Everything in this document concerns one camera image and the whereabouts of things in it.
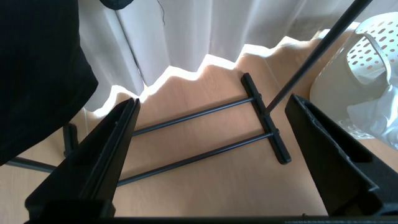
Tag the black clothes rack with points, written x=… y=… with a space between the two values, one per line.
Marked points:
x=267 y=124

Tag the white laundry basket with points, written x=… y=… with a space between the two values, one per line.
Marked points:
x=329 y=90

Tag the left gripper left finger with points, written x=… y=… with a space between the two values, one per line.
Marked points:
x=93 y=168

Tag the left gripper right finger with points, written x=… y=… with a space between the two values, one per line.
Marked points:
x=342 y=174

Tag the black shorts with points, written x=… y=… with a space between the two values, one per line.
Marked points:
x=37 y=77

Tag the beige curtain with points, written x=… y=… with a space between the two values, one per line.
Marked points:
x=186 y=31

